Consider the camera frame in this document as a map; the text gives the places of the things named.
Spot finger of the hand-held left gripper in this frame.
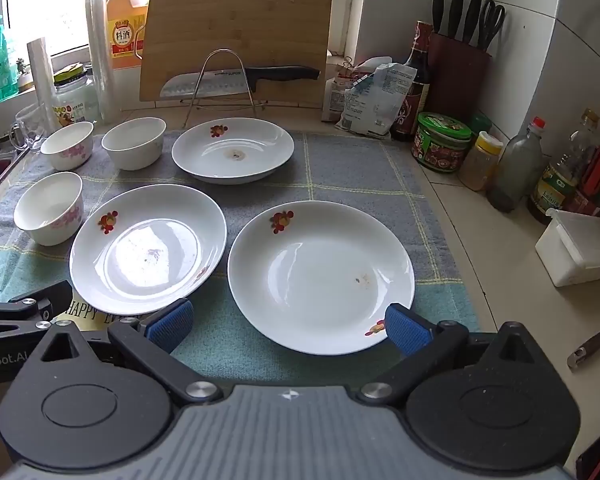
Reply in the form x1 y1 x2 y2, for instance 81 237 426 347
0 280 74 387

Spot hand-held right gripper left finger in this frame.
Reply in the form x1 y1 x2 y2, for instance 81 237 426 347
30 298 220 407

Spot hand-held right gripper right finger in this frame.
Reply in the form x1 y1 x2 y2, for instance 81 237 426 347
357 302 546 406

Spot white ceramic bowl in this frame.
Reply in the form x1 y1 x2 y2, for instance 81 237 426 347
40 121 95 171
101 116 167 171
13 171 85 247

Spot grey teal checked towel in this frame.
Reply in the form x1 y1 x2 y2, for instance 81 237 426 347
0 129 481 391

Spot yellow lid jar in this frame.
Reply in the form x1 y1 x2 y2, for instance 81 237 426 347
457 131 504 192

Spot green lid sauce jar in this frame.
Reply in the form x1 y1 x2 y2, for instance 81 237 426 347
412 112 473 174

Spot white plastic box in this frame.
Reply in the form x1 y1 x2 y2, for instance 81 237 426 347
535 208 600 288

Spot clear glass mug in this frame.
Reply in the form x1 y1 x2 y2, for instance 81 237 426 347
11 105 48 151

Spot glass bottle red cap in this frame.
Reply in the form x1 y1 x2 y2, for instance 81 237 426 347
487 116 548 212

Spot cooking oil bottle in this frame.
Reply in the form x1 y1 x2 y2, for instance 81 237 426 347
527 108 600 225

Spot glass jar dark lid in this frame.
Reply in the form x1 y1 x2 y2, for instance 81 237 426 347
53 62 101 126

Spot white printed bag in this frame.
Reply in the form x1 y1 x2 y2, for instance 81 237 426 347
337 62 421 138

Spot small potted plant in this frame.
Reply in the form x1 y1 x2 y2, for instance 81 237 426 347
16 57 35 92

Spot short plastic wrap roll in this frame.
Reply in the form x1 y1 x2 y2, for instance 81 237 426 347
27 37 56 131

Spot red white packet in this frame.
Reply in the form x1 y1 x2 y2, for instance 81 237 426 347
322 56 393 123

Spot dark soy sauce bottle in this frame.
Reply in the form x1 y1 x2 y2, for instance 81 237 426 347
391 21 434 142

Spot dark red knife block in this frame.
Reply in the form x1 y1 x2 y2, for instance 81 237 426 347
426 30 493 123

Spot tall plastic wrap roll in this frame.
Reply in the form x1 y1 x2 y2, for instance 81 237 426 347
85 0 116 123

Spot cooking wine bottle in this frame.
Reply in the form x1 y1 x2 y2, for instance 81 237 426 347
105 0 151 72

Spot bamboo cutting board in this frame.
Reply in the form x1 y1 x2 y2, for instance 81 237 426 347
139 0 334 109

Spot black scissors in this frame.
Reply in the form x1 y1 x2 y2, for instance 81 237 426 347
477 0 506 54

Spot dark handled peeler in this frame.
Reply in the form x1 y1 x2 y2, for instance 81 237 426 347
567 322 600 372

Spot black handled kitchen knife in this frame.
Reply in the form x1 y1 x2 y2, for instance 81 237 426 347
159 65 322 99

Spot metal wire rack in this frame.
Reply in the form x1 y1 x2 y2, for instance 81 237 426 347
180 48 270 129

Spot black knife handle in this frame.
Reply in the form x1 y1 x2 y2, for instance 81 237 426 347
463 0 483 47
447 0 466 41
432 0 449 36

